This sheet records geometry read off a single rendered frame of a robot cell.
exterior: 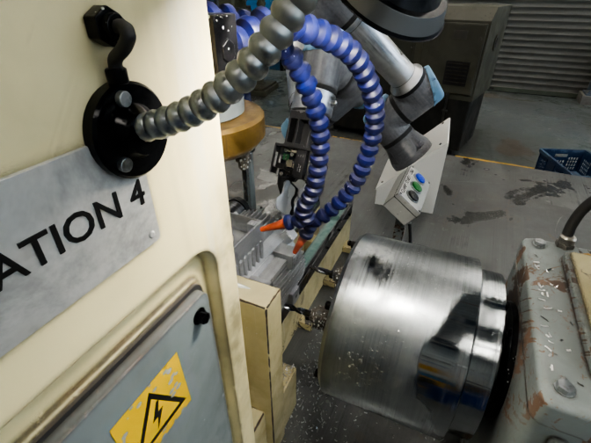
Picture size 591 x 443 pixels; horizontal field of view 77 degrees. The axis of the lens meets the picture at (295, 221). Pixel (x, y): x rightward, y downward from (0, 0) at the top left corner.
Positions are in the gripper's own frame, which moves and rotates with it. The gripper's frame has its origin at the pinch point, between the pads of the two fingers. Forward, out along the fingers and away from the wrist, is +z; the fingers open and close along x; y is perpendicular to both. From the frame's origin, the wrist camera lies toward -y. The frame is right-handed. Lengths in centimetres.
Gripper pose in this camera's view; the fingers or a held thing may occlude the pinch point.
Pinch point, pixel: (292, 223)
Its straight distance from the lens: 70.7
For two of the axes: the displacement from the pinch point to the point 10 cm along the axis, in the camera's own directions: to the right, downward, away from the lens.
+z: -2.1, 9.8, 0.8
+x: 9.1, 2.2, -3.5
